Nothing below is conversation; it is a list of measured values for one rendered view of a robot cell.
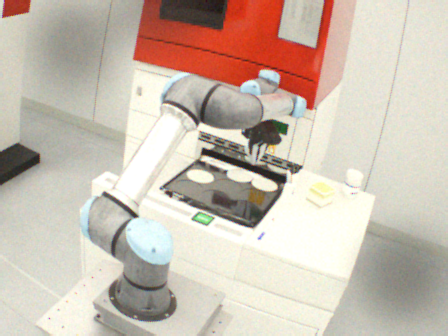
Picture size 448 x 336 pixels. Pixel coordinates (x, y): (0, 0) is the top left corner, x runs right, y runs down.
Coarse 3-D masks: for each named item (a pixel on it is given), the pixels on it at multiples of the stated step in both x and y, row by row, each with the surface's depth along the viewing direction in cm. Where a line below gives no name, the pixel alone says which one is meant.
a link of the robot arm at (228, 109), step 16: (224, 96) 125; (240, 96) 127; (256, 96) 139; (272, 96) 145; (288, 96) 156; (208, 112) 126; (224, 112) 125; (240, 112) 126; (256, 112) 130; (272, 112) 142; (288, 112) 155; (304, 112) 163; (224, 128) 129; (240, 128) 131
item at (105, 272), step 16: (96, 272) 138; (112, 272) 140; (80, 288) 129; (96, 288) 131; (64, 304) 121; (80, 304) 123; (48, 320) 113; (64, 320) 115; (80, 320) 117; (96, 320) 119; (224, 320) 131
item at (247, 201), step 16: (208, 160) 203; (224, 176) 193; (256, 176) 198; (192, 192) 178; (208, 192) 180; (224, 192) 182; (240, 192) 184; (256, 192) 186; (272, 192) 188; (224, 208) 172; (240, 208) 174; (256, 208) 176
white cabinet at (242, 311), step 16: (80, 240) 173; (96, 256) 172; (112, 256) 168; (176, 272) 158; (192, 272) 155; (208, 272) 152; (224, 288) 152; (240, 288) 150; (256, 288) 148; (224, 304) 155; (240, 304) 152; (256, 304) 150; (272, 304) 147; (288, 304) 145; (304, 304) 143; (240, 320) 155; (256, 320) 152; (272, 320) 150; (288, 320) 148; (304, 320) 145; (320, 320) 142
